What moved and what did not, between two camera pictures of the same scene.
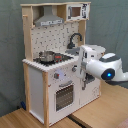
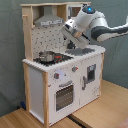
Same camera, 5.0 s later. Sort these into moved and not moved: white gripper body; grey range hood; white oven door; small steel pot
Moved: white gripper body
Not moved: grey range hood; white oven door; small steel pot
